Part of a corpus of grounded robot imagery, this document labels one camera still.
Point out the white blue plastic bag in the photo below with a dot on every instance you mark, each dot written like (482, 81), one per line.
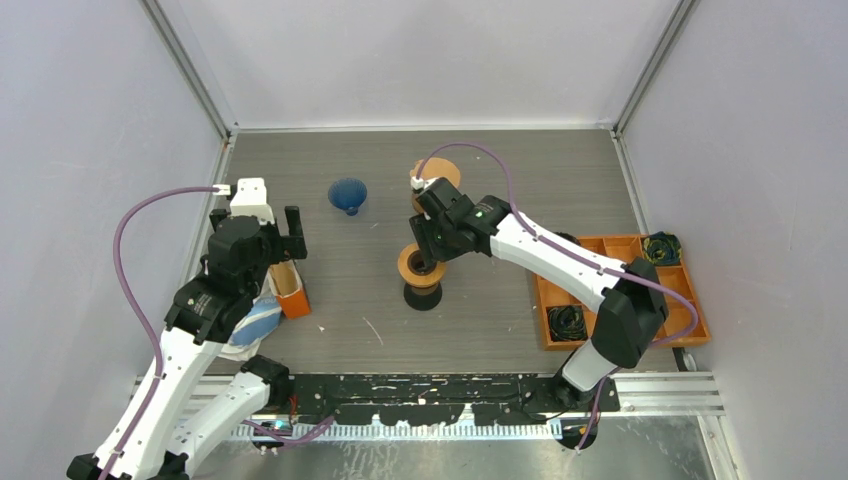
(263, 318)

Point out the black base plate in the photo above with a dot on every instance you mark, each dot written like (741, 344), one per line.
(419, 399)

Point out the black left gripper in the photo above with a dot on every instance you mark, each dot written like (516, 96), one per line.
(290, 246)

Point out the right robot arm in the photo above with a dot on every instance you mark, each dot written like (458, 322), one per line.
(626, 298)

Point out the orange coffee filter box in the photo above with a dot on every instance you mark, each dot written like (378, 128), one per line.
(287, 286)

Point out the red black carafe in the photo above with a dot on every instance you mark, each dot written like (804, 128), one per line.
(422, 299)

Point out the dark rolled coil front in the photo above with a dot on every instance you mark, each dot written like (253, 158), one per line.
(567, 323)

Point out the dark rolled coil back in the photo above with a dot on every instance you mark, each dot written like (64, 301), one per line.
(569, 238)

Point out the blue yellow rolled coil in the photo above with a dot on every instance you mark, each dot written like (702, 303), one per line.
(662, 249)

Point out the dark rolled coil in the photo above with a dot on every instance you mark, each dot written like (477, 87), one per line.
(569, 238)
(567, 323)

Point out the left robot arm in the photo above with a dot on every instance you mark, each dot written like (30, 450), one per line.
(149, 442)

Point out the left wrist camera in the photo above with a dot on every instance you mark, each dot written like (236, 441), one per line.
(248, 197)

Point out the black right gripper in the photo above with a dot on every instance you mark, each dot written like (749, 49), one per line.
(422, 226)

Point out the brown paper coffee filter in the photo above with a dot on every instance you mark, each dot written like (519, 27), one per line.
(436, 168)

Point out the blue ribbed dripper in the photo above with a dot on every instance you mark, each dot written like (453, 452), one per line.
(347, 195)

